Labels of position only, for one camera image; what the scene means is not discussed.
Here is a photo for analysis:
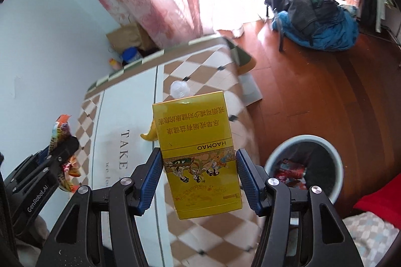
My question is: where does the red cloth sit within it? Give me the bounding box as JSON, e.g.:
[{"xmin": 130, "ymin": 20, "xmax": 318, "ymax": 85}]
[{"xmin": 353, "ymin": 173, "xmax": 401, "ymax": 220}]

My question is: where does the brown paper bag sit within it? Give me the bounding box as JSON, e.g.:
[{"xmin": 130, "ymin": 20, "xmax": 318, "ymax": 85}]
[{"xmin": 106, "ymin": 23, "xmax": 157, "ymax": 56}]

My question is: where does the pile of dark clothes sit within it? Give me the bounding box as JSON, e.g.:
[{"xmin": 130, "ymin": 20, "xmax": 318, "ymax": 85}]
[{"xmin": 265, "ymin": 0, "xmax": 340, "ymax": 45}]

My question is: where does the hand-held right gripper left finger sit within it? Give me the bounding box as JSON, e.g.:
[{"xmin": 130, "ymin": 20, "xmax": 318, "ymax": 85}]
[{"xmin": 36, "ymin": 147, "xmax": 164, "ymax": 267}]

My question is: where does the yellow cigarette box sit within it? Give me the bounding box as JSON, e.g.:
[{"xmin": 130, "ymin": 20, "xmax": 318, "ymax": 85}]
[{"xmin": 152, "ymin": 91, "xmax": 243, "ymax": 220}]

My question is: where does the blue bag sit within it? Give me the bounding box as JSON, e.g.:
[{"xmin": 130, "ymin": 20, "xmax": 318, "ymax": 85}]
[{"xmin": 272, "ymin": 4, "xmax": 359, "ymax": 51}]

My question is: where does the blue lid canister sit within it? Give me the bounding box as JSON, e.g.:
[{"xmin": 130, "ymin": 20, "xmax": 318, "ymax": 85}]
[{"xmin": 122, "ymin": 47, "xmax": 142, "ymax": 66}]

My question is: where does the white trash bin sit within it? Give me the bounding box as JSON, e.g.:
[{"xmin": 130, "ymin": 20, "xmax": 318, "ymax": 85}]
[{"xmin": 264, "ymin": 135, "xmax": 344, "ymax": 203}]

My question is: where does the orange yellow snack packet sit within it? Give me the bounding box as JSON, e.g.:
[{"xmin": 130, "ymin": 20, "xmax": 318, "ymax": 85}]
[{"xmin": 49, "ymin": 114, "xmax": 82, "ymax": 194}]

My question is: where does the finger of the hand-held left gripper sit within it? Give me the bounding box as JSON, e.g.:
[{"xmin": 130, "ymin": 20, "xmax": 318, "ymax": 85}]
[
  {"xmin": 44, "ymin": 136, "xmax": 79, "ymax": 180},
  {"xmin": 4, "ymin": 145, "xmax": 52, "ymax": 184}
]

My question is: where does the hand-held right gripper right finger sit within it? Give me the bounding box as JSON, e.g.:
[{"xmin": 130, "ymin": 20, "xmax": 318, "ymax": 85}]
[{"xmin": 235, "ymin": 147, "xmax": 364, "ymax": 267}]

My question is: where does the banana peel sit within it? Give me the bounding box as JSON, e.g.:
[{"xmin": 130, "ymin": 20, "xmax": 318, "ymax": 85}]
[{"xmin": 140, "ymin": 120, "xmax": 159, "ymax": 142}]

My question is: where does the checkered tablecloth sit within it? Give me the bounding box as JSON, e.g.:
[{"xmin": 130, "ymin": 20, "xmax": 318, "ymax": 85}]
[{"xmin": 75, "ymin": 35, "xmax": 267, "ymax": 267}]

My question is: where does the red soda can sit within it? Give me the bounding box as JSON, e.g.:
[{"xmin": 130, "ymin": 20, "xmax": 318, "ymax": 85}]
[{"xmin": 280, "ymin": 161, "xmax": 306, "ymax": 183}]

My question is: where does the pale checkered blanket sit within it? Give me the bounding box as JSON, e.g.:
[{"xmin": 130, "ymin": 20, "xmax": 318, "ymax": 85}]
[{"xmin": 341, "ymin": 211, "xmax": 400, "ymax": 267}]

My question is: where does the white flat board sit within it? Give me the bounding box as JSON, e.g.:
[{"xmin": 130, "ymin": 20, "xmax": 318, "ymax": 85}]
[{"xmin": 240, "ymin": 73, "xmax": 263, "ymax": 106}]

